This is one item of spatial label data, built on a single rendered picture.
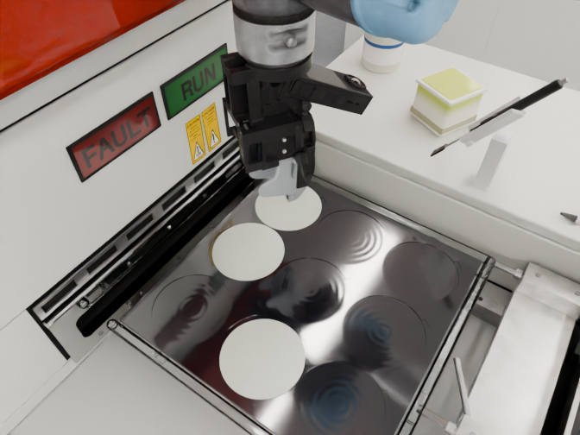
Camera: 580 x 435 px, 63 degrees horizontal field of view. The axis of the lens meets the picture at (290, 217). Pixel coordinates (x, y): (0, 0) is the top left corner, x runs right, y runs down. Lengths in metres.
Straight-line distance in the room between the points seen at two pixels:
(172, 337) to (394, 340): 0.27
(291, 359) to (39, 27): 0.41
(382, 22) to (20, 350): 0.51
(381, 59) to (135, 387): 0.64
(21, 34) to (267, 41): 0.19
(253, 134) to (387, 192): 0.32
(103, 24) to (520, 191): 0.55
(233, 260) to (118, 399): 0.23
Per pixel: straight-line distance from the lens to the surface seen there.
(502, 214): 0.69
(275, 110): 0.50
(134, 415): 0.67
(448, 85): 0.76
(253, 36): 0.44
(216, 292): 0.64
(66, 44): 0.43
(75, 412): 0.70
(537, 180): 0.75
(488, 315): 0.74
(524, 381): 0.65
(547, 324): 0.71
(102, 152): 0.55
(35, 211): 0.53
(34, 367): 0.67
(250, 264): 0.65
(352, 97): 0.53
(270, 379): 0.57
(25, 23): 0.41
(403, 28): 0.35
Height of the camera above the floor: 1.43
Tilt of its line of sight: 49 degrees down
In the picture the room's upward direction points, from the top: straight up
